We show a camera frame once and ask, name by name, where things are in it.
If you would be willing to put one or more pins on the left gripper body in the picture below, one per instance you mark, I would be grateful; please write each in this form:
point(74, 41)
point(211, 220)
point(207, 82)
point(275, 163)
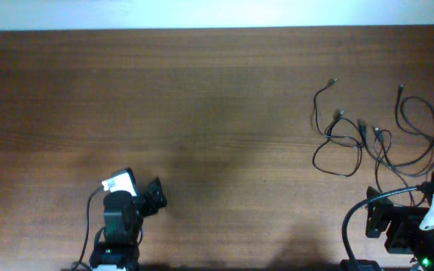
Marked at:
point(145, 205)

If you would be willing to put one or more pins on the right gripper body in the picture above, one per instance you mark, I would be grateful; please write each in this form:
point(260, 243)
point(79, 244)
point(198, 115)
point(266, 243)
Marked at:
point(403, 237)

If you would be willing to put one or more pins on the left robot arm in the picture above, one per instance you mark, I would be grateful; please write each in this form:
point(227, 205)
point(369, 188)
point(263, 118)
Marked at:
point(117, 243)

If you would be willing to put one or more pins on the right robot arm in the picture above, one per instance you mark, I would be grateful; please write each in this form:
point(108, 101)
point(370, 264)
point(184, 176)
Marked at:
point(425, 261)

